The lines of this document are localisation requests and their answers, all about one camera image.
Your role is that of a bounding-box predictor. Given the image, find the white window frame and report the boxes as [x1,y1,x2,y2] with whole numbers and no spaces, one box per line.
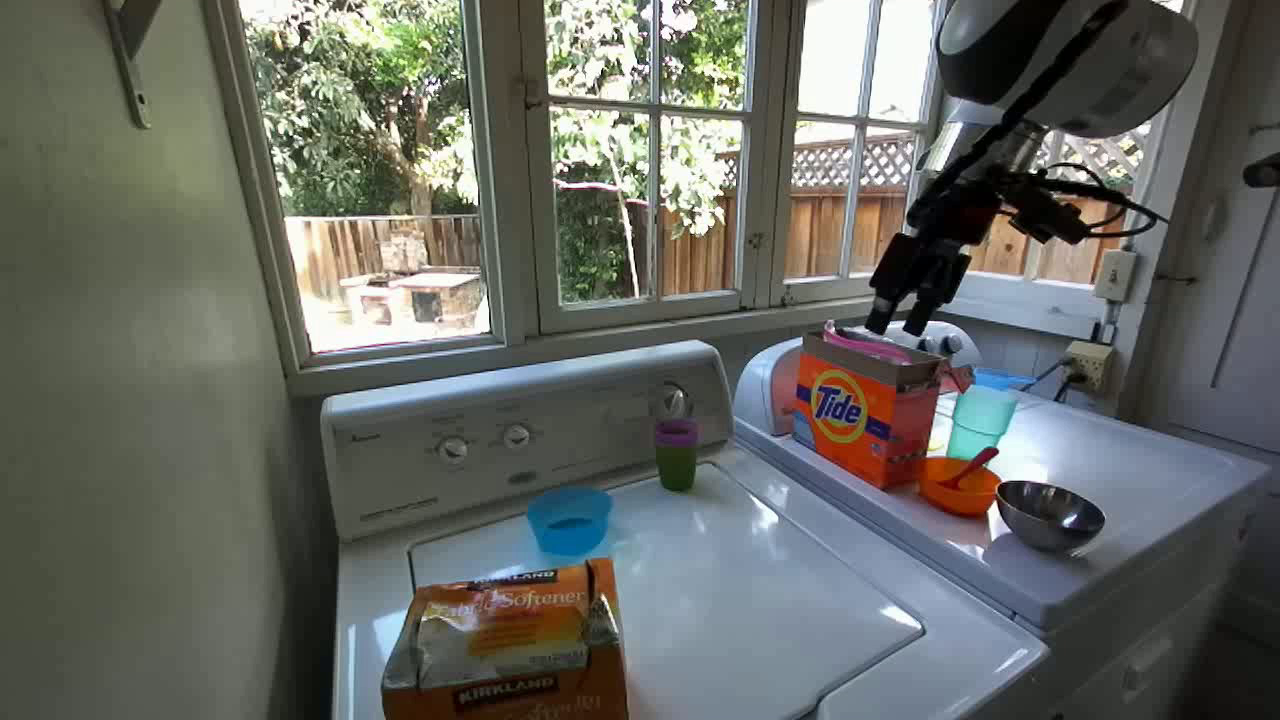
[197,0,1213,400]

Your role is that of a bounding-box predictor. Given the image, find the stacked turquoise plastic cups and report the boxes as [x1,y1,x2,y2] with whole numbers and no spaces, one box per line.
[944,382,1023,465]

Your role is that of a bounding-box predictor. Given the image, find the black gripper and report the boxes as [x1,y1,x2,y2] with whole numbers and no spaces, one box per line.
[858,174,1006,341]

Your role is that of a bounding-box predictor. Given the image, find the silver metal bowl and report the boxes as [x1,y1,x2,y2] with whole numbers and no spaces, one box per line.
[990,478,1106,559]

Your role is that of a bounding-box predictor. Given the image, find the wooden garden fence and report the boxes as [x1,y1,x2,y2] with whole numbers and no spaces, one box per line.
[282,179,1138,305]

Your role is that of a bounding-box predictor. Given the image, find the white door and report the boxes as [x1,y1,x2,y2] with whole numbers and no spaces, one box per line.
[1159,0,1280,459]

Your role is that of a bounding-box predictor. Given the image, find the beige plug adapter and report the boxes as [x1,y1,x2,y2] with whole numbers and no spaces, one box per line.
[1060,336,1123,400]

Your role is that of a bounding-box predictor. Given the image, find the stacked purple and green cups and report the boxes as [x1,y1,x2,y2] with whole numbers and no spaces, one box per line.
[649,412,704,495]

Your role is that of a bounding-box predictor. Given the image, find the blue plastic bowl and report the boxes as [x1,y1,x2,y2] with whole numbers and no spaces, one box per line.
[525,485,619,559]

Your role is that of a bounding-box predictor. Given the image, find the orange plastic bowl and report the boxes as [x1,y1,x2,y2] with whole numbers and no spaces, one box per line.
[916,457,1003,524]

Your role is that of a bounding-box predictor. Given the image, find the garden picnic table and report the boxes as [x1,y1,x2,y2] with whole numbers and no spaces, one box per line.
[336,269,486,336]

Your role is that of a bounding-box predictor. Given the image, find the orange Kirkland dryer sheet box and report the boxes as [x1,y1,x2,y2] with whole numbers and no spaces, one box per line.
[377,556,636,720]

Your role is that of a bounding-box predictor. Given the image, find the white washing machine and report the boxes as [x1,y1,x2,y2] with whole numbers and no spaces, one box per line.
[317,336,1055,720]

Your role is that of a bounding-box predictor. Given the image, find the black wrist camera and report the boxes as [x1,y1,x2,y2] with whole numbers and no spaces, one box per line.
[999,174,1097,249]

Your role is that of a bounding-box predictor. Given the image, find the orange plastic spoon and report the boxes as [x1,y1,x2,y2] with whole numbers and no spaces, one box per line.
[938,444,1003,494]

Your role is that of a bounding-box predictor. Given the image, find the white dryer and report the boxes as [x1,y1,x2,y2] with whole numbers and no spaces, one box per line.
[727,331,1277,720]

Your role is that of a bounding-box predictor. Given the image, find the wall power outlet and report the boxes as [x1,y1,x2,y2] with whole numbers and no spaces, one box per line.
[1093,244,1142,310]

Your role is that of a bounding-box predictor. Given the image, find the metal wall bracket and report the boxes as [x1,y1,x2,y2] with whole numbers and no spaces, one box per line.
[99,0,168,135]

